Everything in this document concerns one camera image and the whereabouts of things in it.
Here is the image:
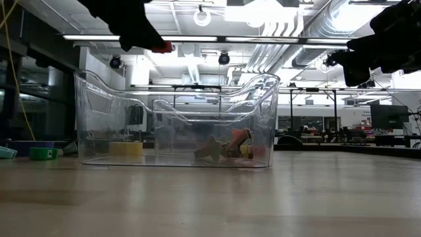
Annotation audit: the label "black round chair back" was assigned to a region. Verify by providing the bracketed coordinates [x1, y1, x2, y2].
[277, 134, 303, 146]

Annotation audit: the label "yellow cable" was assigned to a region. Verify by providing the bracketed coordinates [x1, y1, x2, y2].
[0, 0, 36, 142]

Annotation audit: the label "silver ventilation ducts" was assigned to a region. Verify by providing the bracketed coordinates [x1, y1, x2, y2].
[245, 0, 372, 75]

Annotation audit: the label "black computer monitor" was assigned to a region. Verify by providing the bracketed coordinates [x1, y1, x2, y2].
[370, 104, 410, 130]

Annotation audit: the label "dark stapler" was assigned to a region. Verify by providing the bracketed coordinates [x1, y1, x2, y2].
[61, 140, 79, 157]

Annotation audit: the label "yellow staple remover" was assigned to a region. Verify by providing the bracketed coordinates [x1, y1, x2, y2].
[239, 144, 254, 159]

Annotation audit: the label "green block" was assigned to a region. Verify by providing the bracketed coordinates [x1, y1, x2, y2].
[29, 146, 60, 161]

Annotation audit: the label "black metal frame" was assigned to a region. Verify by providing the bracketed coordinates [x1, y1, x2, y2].
[289, 87, 389, 132]
[130, 84, 224, 115]

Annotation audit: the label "long black workbench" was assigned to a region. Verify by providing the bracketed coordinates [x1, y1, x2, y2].
[274, 144, 421, 159]

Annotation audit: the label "white ring lamp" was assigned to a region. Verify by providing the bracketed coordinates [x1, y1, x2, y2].
[193, 5, 212, 28]

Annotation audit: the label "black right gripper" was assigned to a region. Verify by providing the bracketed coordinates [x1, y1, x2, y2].
[331, 32, 421, 88]

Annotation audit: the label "orange and grey toy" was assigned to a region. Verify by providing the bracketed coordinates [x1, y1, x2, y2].
[223, 127, 253, 159]

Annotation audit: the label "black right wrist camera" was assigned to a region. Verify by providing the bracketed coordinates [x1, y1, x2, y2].
[370, 0, 421, 37]

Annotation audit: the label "large clear plastic bin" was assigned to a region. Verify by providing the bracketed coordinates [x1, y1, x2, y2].
[73, 69, 281, 169]

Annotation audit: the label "red tape roll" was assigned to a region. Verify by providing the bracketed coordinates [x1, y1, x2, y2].
[150, 40, 174, 55]

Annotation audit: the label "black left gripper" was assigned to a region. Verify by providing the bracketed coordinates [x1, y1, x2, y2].
[77, 0, 167, 52]

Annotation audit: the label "overhead light bar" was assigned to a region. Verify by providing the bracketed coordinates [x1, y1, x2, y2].
[62, 34, 355, 45]

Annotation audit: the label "black wall box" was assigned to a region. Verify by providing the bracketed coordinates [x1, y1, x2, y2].
[126, 104, 145, 126]

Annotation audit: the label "yellow block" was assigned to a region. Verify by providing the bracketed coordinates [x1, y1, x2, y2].
[108, 141, 144, 157]

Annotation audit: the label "cluttered background workbench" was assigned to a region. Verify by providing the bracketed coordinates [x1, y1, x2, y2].
[301, 124, 374, 144]

